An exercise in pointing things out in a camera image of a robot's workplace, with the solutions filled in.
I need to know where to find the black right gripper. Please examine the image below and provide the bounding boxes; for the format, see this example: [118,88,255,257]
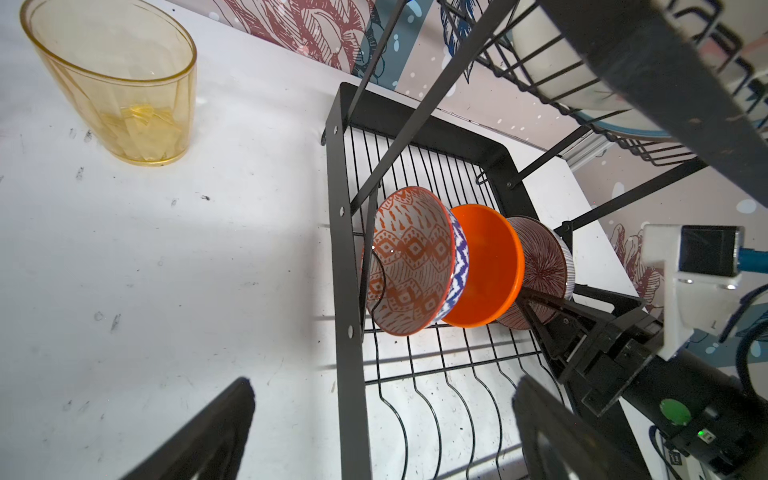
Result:
[518,284,663,417]

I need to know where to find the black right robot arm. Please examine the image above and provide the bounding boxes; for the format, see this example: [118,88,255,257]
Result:
[515,285,767,479]

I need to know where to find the orange bowl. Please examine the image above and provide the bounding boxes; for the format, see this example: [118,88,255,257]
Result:
[444,204,525,328]

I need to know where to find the black wire dish rack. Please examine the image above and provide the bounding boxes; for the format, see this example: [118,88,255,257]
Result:
[322,1,767,479]

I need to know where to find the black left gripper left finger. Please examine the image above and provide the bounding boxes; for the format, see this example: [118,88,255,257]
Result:
[125,377,255,479]

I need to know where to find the mint green plate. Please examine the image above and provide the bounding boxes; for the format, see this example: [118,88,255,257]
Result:
[575,110,671,140]

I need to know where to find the yellow plastic cup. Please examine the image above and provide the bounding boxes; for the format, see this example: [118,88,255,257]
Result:
[19,1,198,166]

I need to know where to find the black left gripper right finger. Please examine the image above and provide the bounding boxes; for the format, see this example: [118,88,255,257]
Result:
[512,375,650,480]

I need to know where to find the white striped bowl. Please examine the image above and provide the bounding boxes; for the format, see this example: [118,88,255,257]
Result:
[507,216,576,300]

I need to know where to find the blue zigzag patterned bowl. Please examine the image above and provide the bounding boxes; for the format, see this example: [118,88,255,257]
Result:
[366,186,470,337]

